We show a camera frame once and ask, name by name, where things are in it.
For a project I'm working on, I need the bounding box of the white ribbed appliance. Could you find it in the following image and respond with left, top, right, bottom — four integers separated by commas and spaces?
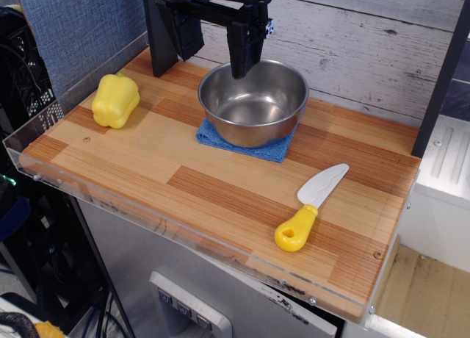
397, 115, 469, 272

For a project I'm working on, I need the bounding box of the stainless steel bowl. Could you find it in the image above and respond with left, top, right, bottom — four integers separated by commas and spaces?
198, 60, 309, 147

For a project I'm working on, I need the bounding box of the blue folded cloth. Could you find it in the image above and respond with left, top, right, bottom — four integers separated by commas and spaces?
195, 107, 306, 163

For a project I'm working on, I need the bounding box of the black plastic crate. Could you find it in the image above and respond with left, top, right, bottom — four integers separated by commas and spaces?
1, 7, 55, 130

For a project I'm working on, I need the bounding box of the toy knife yellow handle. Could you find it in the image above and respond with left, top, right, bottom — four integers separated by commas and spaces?
274, 163, 350, 252

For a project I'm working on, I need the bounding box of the black vertical post left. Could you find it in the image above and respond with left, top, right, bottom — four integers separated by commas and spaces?
143, 0, 178, 77

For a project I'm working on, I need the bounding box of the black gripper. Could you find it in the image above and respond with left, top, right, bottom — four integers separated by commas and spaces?
156, 0, 273, 78

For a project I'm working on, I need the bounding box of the yellow plastic bell pepper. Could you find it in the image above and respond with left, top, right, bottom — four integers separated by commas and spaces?
91, 73, 140, 129

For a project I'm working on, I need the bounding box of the yellow object bottom left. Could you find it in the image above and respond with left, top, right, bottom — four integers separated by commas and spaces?
34, 321, 67, 338

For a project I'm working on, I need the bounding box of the black vertical post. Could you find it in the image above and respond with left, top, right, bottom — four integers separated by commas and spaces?
411, 0, 469, 158
143, 0, 178, 77

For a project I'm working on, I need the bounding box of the silver cabinet with buttons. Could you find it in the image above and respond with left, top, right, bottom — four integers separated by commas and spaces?
76, 200, 344, 337

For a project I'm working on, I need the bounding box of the clear acrylic table guard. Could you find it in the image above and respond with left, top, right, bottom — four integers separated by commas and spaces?
4, 50, 419, 324

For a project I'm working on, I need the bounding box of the black vertical post right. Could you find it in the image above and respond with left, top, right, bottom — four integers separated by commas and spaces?
411, 0, 469, 158

